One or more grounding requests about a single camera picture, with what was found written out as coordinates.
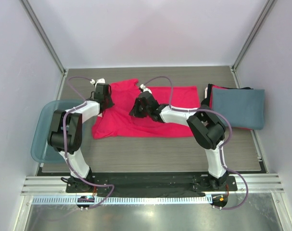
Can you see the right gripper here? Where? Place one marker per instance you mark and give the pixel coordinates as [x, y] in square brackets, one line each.
[134, 111]

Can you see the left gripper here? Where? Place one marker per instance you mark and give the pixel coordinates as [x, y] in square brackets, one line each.
[110, 104]

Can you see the pink t shirt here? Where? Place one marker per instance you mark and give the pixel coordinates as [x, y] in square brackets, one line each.
[116, 121]

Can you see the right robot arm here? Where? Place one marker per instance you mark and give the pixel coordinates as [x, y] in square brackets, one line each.
[205, 125]

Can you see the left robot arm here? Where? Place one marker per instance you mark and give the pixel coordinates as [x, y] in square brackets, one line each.
[66, 133]

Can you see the folded white t shirt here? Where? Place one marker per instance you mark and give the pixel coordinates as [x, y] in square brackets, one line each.
[205, 92]

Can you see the folded black t shirt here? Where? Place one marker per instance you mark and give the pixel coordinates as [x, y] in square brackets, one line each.
[208, 101]

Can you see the clear blue plastic bin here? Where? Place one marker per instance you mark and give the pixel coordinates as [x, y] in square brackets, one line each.
[40, 150]

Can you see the folded grey-blue t shirt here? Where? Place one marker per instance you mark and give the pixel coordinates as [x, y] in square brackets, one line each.
[256, 108]

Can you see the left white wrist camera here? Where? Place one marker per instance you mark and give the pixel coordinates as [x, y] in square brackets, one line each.
[96, 82]

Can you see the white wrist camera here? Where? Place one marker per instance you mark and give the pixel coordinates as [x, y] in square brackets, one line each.
[144, 88]
[96, 82]

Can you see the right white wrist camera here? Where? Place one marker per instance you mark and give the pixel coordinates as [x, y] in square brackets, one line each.
[144, 88]

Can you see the left aluminium frame post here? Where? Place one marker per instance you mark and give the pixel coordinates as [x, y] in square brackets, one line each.
[40, 30]

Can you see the aluminium frame post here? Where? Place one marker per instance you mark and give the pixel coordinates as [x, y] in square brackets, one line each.
[40, 30]
[269, 4]

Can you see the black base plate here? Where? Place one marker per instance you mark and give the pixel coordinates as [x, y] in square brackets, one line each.
[162, 184]

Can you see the slotted cable duct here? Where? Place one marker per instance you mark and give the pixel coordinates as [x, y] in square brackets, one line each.
[89, 200]

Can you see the aluminium rail beam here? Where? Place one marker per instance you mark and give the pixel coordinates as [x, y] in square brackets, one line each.
[257, 183]

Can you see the right aluminium frame post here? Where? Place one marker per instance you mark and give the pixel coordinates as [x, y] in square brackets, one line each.
[269, 4]

